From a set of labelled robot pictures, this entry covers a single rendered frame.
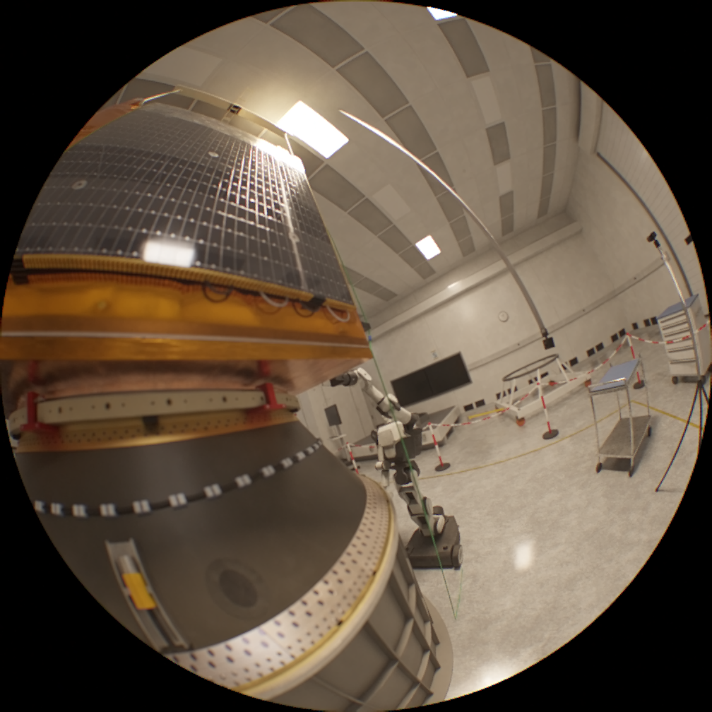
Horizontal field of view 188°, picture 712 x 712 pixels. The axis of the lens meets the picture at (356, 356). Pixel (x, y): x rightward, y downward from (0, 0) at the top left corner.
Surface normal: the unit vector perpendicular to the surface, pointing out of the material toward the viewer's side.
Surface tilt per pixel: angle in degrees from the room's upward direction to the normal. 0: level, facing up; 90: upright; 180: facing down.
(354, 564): 43
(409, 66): 180
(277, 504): 62
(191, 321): 91
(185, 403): 90
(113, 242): 90
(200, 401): 90
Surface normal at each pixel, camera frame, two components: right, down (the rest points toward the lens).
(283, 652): 0.29, -0.94
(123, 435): 0.46, -0.78
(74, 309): 0.78, -0.22
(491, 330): -0.59, -0.01
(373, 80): 0.31, 0.92
